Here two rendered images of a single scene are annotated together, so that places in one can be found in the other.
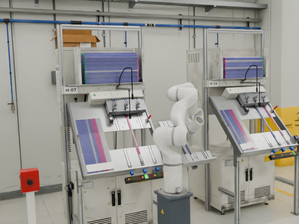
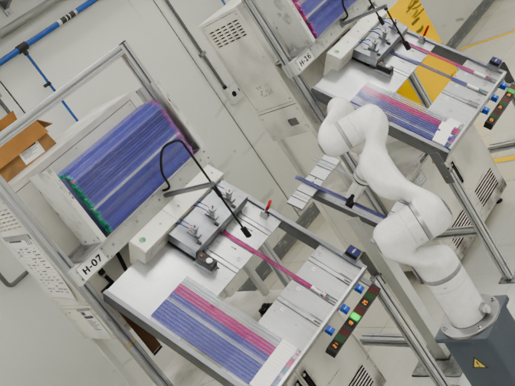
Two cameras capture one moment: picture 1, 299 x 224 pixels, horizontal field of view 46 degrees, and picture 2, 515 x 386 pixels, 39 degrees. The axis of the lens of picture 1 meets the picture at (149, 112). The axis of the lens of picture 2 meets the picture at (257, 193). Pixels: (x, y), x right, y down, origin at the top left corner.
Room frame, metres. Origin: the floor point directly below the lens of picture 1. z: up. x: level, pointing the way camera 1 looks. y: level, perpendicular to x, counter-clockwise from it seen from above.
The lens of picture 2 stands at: (0.43, 0.57, 2.03)
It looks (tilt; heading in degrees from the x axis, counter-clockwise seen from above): 18 degrees down; 348
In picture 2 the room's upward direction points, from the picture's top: 35 degrees counter-clockwise
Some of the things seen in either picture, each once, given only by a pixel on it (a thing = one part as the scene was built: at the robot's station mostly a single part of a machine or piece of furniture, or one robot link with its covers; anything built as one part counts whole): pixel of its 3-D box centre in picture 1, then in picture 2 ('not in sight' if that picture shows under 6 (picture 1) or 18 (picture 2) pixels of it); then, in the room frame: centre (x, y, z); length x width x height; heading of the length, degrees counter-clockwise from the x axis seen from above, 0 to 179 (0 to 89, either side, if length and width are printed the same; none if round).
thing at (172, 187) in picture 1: (172, 178); (456, 294); (2.22, -0.14, 0.79); 0.19 x 0.19 x 0.18
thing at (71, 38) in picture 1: (88, 38); (26, 134); (3.43, 0.56, 1.82); 0.68 x 0.30 x 0.20; 114
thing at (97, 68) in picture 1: (110, 68); (126, 165); (3.20, 0.34, 1.52); 0.51 x 0.13 x 0.27; 114
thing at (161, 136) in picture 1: (167, 145); (414, 246); (2.23, -0.11, 1.00); 0.19 x 0.12 x 0.24; 69
